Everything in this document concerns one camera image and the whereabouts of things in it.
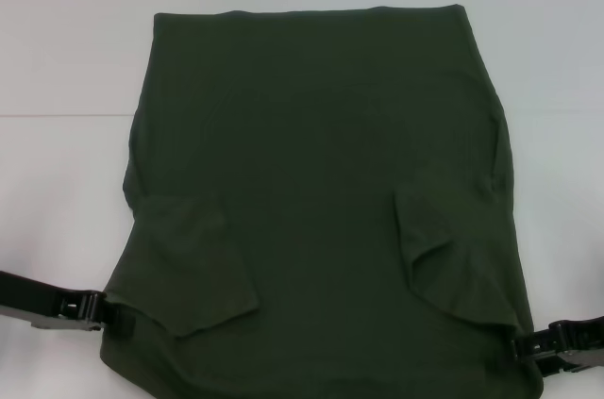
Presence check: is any dark green t-shirt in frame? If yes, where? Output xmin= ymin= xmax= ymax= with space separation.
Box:
xmin=96 ymin=3 xmax=544 ymax=399

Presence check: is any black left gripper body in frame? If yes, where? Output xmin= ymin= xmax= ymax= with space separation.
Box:
xmin=0 ymin=268 xmax=103 ymax=332

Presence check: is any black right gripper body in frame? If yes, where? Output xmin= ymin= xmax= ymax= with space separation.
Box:
xmin=541 ymin=322 xmax=604 ymax=363

